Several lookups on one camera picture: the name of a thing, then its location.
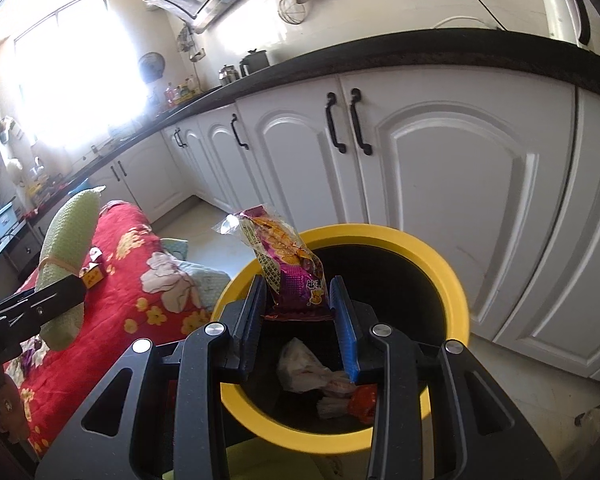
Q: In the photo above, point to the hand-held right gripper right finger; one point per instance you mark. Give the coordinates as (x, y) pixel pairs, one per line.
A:
(350, 340)

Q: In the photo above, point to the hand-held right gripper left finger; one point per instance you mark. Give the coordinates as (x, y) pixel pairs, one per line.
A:
(247, 345)

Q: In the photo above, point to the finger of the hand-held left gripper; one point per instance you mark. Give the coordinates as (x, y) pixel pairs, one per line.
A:
(60, 297)
(10, 304)

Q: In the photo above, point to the small yellow packet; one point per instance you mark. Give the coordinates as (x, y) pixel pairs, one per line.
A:
(92, 276)

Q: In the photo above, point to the white plastic bag red print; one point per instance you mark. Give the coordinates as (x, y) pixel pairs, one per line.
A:
(300, 365)

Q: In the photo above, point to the green sponge roll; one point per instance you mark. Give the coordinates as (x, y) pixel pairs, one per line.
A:
(72, 230)

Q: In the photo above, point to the purple snack packet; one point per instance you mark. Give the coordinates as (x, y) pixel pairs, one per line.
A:
(290, 280)

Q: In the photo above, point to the yellow rim trash bin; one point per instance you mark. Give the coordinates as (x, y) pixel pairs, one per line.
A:
(380, 232)

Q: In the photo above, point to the person's left hand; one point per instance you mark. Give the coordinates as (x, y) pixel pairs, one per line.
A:
(7, 405)

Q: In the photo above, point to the red floral blanket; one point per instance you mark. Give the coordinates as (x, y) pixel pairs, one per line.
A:
(110, 340)

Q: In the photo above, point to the light blue dotted cloth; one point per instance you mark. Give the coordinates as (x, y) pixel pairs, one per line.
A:
(205, 285)

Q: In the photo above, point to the blue plastic box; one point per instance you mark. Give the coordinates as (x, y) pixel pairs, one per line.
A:
(2, 219)

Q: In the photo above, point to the kitchen window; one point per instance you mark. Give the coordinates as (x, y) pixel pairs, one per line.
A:
(80, 60)

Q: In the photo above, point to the group of condiment bottles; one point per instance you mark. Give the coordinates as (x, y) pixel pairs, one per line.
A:
(182, 91)

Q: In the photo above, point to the steel teapot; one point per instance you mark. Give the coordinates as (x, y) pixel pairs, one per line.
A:
(228, 75)

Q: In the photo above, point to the black pot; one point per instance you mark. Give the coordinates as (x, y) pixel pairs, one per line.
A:
(255, 62)

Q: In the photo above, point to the black countertop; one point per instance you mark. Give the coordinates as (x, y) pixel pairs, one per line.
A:
(380, 55)

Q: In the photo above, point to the white electric kettle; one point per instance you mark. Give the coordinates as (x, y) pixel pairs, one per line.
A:
(560, 10)

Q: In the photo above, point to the dark wall fan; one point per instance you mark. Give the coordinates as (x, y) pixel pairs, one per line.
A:
(151, 67)

